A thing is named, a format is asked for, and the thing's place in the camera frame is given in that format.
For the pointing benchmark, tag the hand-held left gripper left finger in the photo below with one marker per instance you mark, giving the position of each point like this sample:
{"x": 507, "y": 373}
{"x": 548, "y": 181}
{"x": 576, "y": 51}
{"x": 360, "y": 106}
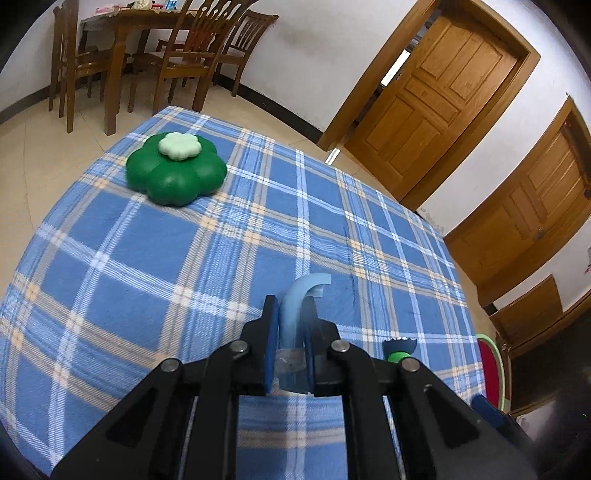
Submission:
{"x": 271, "y": 355}

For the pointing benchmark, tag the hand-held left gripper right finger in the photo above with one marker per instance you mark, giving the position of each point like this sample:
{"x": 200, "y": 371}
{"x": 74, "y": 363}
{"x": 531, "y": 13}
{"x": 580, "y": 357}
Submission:
{"x": 308, "y": 355}

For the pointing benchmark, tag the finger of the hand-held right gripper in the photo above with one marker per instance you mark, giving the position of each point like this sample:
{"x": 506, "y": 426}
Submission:
{"x": 488, "y": 410}

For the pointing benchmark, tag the blue curved plastic piece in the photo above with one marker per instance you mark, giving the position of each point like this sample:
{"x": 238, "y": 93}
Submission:
{"x": 295, "y": 300}

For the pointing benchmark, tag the red stool with green rim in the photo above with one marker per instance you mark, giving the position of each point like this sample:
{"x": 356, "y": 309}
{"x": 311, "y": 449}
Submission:
{"x": 491, "y": 374}

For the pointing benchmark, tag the black green plastic piece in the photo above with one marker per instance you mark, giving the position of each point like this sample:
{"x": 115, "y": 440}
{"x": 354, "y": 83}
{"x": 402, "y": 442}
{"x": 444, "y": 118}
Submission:
{"x": 399, "y": 348}

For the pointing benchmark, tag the low wooden panel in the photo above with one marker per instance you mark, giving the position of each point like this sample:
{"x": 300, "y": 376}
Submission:
{"x": 526, "y": 309}

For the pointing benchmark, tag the blue plaid tablecloth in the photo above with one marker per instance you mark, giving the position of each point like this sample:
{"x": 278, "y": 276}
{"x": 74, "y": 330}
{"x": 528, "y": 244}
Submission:
{"x": 161, "y": 258}

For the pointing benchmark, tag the closed wooden door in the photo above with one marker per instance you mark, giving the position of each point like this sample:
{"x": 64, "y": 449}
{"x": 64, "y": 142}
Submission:
{"x": 526, "y": 217}

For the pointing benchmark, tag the green flower-shaped container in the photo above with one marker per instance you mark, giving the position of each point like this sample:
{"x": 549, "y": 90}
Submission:
{"x": 175, "y": 177}

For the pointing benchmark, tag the open wooden door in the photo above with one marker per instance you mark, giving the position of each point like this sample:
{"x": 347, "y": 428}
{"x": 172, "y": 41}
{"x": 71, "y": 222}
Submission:
{"x": 425, "y": 106}

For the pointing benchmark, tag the tall wooden chair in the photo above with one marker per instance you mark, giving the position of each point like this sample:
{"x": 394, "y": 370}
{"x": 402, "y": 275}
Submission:
{"x": 184, "y": 60}

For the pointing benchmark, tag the wooden dining table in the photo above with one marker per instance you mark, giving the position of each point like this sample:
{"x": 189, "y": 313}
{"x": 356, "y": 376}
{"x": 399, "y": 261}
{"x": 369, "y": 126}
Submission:
{"x": 115, "y": 27}

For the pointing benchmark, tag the blue white carton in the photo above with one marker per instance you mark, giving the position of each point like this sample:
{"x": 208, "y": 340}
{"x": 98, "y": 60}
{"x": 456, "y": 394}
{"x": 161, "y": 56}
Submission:
{"x": 171, "y": 4}

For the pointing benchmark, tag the white round object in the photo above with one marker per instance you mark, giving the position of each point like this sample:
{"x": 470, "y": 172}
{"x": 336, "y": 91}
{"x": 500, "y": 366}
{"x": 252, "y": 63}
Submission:
{"x": 142, "y": 4}

